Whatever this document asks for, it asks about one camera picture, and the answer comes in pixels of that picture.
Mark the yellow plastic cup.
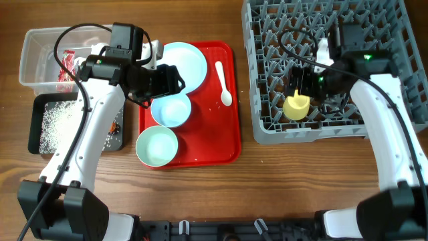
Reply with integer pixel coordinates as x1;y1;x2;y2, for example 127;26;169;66
283;90;310;121

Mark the light blue bowl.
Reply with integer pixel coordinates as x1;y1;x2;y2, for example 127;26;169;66
150;94;192;128

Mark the orange carrot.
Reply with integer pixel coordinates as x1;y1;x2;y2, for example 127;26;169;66
109;123;116;133

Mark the large light blue plate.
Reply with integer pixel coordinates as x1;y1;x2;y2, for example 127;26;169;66
156;42;207;94

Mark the mint green bowl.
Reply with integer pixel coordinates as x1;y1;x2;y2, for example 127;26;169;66
135;126;179;167

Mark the red snack wrapper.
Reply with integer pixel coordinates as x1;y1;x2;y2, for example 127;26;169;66
56;49;77;93

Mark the white rice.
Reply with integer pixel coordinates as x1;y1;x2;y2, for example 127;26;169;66
38;100;124;154

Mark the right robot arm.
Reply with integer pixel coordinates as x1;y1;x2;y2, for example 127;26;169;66
286;23;427;240

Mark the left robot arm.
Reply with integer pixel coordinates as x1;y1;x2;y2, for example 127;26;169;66
17;23;185;240

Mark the grey dishwasher rack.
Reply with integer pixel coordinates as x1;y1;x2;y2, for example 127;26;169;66
241;0;427;145

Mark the white plastic spoon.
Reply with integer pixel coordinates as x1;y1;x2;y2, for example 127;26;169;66
215;61;233;106

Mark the red serving tray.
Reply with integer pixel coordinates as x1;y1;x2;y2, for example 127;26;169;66
139;42;241;169

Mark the black plastic tray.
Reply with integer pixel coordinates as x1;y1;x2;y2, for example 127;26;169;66
28;92;124;154

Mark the clear plastic bin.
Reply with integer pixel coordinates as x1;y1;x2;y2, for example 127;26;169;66
19;26;110;96

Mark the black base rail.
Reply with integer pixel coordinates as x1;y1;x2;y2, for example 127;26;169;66
141;219;326;241

